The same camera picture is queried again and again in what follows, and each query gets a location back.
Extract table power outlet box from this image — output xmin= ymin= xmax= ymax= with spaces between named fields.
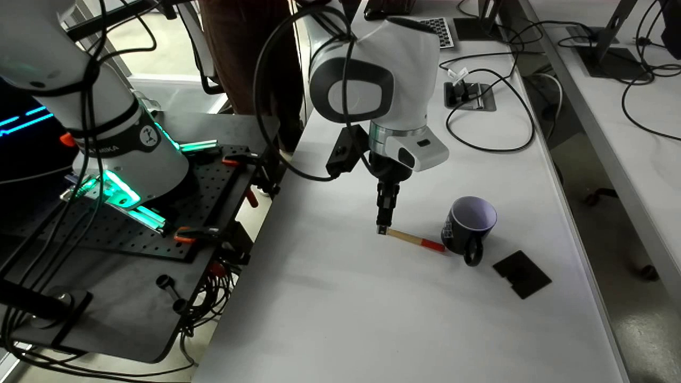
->
xmin=442 ymin=78 xmax=498 ymax=113

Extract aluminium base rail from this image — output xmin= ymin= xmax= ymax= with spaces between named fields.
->
xmin=70 ymin=169 xmax=171 ymax=235

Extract black flat square plate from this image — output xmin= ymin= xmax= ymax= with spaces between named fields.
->
xmin=492 ymin=248 xmax=554 ymax=302

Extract black rectangular pad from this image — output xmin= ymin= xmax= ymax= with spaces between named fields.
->
xmin=454 ymin=14 xmax=503 ymax=43

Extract black box blue light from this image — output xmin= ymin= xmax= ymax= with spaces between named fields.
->
xmin=0 ymin=78 xmax=70 ymax=187

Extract black mug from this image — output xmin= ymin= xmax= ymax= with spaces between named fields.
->
xmin=439 ymin=194 xmax=499 ymax=268

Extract orange handled clamp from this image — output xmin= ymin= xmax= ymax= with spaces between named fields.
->
xmin=171 ymin=223 xmax=246 ymax=265
xmin=216 ymin=145 xmax=263 ymax=210

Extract orange red pen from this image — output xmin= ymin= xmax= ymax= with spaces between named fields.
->
xmin=382 ymin=226 xmax=452 ymax=256

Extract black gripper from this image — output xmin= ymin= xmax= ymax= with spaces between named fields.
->
xmin=368 ymin=151 xmax=414 ymax=237

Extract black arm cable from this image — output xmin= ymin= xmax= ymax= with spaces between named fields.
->
xmin=250 ymin=6 xmax=370 ymax=182

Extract black metal frame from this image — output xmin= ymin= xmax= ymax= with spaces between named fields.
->
xmin=59 ymin=0 xmax=223 ymax=96

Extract black cable bundle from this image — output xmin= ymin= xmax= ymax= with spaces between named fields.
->
xmin=0 ymin=262 xmax=241 ymax=383

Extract black looped table cable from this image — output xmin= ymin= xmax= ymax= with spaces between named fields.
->
xmin=444 ymin=67 xmax=538 ymax=155

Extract black monitor stand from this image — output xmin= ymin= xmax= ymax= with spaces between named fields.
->
xmin=575 ymin=0 xmax=652 ymax=81

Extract black mounting breadboard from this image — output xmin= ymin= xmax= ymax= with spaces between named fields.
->
xmin=0 ymin=145 xmax=278 ymax=364

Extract thin black desk cable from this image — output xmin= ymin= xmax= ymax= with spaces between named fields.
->
xmin=620 ymin=0 xmax=681 ymax=143

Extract perforated grey pad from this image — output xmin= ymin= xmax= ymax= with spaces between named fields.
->
xmin=431 ymin=18 xmax=459 ymax=54

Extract white adjacent desk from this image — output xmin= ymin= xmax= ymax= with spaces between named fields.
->
xmin=524 ymin=0 xmax=681 ymax=285

